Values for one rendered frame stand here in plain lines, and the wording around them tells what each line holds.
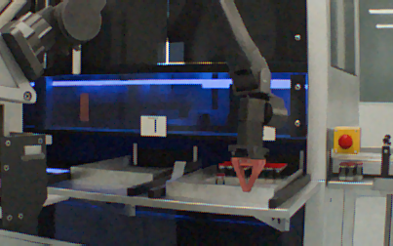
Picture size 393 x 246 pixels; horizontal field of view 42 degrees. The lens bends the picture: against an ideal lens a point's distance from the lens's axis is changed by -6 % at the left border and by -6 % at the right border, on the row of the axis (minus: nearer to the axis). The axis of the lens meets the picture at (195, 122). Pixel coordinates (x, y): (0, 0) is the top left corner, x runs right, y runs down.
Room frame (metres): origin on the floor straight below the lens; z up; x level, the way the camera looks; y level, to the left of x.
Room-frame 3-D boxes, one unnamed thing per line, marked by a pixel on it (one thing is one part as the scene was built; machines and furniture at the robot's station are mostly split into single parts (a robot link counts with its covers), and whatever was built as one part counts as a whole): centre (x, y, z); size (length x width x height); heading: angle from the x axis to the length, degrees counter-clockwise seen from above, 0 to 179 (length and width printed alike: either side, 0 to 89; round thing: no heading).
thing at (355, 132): (1.46, -0.43, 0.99); 0.08 x 0.07 x 0.07; 157
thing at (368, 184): (1.50, -0.46, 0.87); 0.14 x 0.13 x 0.02; 157
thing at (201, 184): (1.37, -0.12, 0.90); 0.34 x 0.26 x 0.04; 158
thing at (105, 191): (1.45, 0.03, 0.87); 0.70 x 0.48 x 0.02; 67
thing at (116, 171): (1.58, 0.16, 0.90); 0.34 x 0.26 x 0.04; 157
